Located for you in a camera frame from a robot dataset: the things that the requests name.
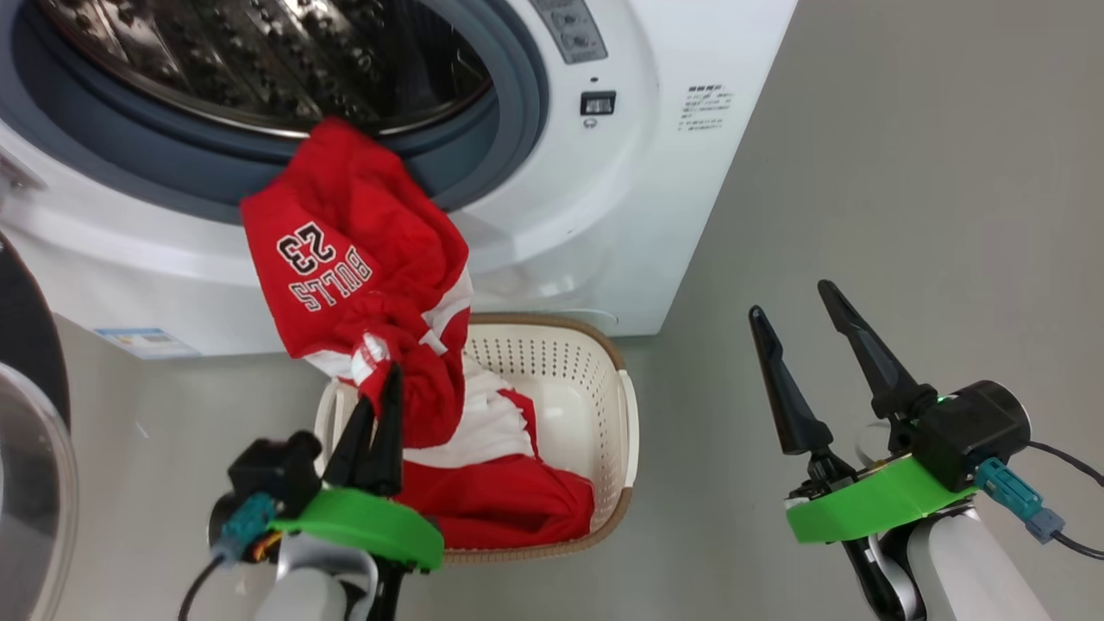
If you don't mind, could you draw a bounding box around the thin black camera cable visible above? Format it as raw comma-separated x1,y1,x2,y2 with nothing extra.
179,556,227,621
1026,440,1104,561

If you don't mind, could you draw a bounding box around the teal cable connector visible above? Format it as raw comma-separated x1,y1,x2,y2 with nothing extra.
213,493,277,566
975,457,1066,544

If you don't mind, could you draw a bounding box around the round white filter cover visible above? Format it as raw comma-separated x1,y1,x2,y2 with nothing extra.
556,308,620,336

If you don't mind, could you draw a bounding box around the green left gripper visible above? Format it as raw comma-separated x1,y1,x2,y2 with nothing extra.
269,362,445,621

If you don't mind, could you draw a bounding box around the red white basketball jersey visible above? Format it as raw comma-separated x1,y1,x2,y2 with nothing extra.
240,116,596,550

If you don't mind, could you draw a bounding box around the grey washing machine door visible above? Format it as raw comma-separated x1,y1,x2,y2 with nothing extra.
0,233,78,621

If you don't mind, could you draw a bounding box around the white front-load washing machine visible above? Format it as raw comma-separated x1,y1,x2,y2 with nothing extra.
0,0,799,359

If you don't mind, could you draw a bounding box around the cream basket with brown rim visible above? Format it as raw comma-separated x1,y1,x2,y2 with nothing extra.
312,312,640,566

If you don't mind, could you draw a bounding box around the thin black right camera cable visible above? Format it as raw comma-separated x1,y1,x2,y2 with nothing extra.
1026,440,1104,561

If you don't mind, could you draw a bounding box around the thin black left camera cable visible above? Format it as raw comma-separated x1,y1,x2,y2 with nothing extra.
179,556,227,621

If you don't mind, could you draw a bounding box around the teal right cable connector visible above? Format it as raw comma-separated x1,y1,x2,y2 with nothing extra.
975,457,1066,544

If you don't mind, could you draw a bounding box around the teal left cable connector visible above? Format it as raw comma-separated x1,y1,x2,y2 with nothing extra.
213,493,277,566

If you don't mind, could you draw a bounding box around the stainless steel washing machine drum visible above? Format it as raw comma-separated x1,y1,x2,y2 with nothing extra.
34,0,494,139

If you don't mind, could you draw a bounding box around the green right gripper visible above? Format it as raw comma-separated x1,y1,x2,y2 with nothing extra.
749,279,980,544

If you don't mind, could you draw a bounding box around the blue energy label sticker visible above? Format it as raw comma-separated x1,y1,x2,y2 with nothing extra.
93,327,201,360

